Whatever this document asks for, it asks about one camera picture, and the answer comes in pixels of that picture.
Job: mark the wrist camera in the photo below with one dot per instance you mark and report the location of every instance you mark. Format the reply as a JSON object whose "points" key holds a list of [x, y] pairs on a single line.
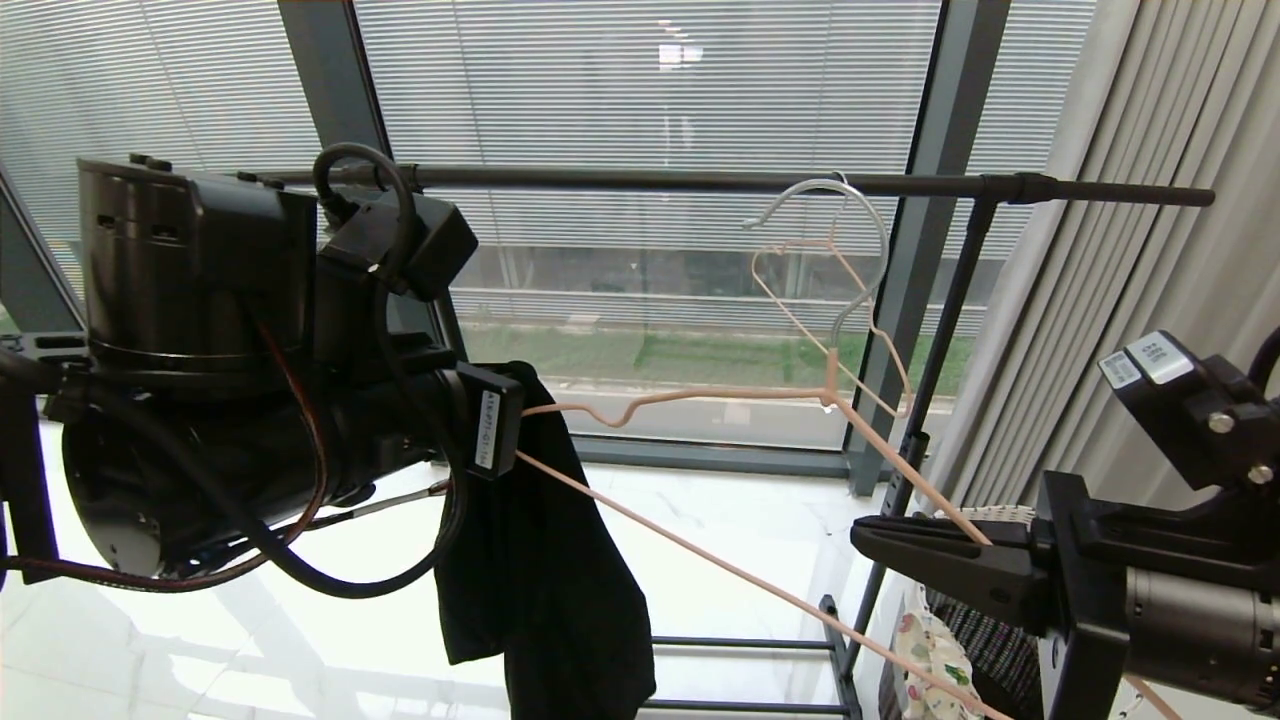
{"points": [[420, 245], [1170, 400]]}

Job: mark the black garment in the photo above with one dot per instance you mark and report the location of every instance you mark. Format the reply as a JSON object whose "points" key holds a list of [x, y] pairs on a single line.
{"points": [[540, 580]]}

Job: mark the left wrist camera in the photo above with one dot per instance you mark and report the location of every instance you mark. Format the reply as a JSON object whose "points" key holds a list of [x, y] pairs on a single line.
{"points": [[420, 245]]}

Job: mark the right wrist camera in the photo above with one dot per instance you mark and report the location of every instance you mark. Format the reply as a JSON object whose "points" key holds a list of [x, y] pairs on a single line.
{"points": [[1170, 400]]}

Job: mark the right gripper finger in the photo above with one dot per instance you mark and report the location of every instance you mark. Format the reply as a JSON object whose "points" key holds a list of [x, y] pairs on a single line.
{"points": [[980, 585], [950, 532]]}

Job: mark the white laundry basket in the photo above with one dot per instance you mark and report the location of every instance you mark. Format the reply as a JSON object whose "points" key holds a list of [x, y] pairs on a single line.
{"points": [[990, 640]]}

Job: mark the black clothes rack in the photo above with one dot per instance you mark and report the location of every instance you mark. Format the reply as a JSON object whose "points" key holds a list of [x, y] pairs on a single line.
{"points": [[700, 181]]}

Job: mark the pink clothes hanger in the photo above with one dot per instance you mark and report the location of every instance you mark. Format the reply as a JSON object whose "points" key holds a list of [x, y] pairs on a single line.
{"points": [[829, 380], [905, 405]]}

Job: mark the beige curtain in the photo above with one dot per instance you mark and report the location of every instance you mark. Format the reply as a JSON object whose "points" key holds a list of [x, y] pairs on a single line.
{"points": [[1150, 200]]}

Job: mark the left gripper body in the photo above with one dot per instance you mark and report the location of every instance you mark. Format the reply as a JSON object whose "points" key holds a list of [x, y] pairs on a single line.
{"points": [[300, 440]]}

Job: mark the window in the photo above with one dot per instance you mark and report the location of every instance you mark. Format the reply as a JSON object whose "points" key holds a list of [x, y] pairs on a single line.
{"points": [[620, 100]]}

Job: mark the cream printed garment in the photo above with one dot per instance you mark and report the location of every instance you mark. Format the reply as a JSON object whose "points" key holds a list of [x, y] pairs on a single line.
{"points": [[935, 660]]}

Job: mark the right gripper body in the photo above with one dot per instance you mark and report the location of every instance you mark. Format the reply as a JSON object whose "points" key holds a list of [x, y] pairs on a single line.
{"points": [[1180, 610]]}

